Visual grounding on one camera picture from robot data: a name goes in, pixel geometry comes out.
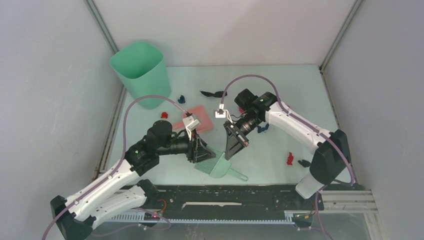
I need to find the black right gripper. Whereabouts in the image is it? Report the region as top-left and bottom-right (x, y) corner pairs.
(224, 113), (263, 159)

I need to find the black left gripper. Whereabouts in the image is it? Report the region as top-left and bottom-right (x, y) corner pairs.
(157, 127), (216, 164)

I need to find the mint green hand brush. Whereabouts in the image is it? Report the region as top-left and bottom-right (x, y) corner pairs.
(194, 147), (249, 182)

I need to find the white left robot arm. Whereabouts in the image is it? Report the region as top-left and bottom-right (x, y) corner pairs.
(50, 120), (216, 240)

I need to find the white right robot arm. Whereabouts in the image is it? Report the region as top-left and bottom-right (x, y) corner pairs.
(223, 89), (355, 209)

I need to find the blue paper scrap centre right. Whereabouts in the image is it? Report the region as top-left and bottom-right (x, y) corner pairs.
(257, 123), (270, 134)

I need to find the black paper scrap rear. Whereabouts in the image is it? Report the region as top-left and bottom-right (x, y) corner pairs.
(200, 90), (228, 98)

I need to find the red paper scrap near bin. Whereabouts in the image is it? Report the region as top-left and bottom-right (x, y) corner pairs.
(161, 112), (169, 119)

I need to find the blue paper scrap near bin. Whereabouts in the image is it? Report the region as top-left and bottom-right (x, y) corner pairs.
(177, 95), (186, 104)

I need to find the red paper scrap front right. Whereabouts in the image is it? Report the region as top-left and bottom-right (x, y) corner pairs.
(286, 152), (295, 166)

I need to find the dark paper scrap front right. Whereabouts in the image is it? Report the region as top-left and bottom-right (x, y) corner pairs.
(297, 159), (311, 168)

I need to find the green plastic waste bin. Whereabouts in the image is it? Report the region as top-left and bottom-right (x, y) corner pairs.
(109, 41), (172, 99)

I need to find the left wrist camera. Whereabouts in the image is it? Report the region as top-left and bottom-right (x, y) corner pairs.
(182, 112), (201, 141)

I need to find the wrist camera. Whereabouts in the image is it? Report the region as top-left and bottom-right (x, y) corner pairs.
(182, 112), (201, 141)
(214, 103), (233, 123)

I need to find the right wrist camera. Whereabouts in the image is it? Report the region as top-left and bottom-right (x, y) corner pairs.
(214, 103), (233, 123)

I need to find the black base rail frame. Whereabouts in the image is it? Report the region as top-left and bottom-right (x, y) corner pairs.
(142, 184), (324, 218)

